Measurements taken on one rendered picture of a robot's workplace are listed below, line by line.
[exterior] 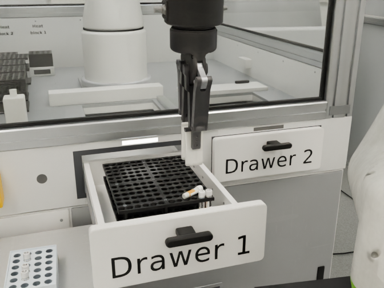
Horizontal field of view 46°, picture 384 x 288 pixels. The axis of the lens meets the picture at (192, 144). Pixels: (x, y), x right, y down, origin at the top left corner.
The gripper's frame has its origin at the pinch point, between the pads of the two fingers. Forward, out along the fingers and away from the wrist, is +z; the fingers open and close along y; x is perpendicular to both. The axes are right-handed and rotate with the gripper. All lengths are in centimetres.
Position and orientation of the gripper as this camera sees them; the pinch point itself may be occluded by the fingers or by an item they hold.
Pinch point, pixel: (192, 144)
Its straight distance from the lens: 79.6
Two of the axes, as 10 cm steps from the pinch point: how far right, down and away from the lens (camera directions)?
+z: -0.1, 9.2, 4.0
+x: 9.6, -1.0, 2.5
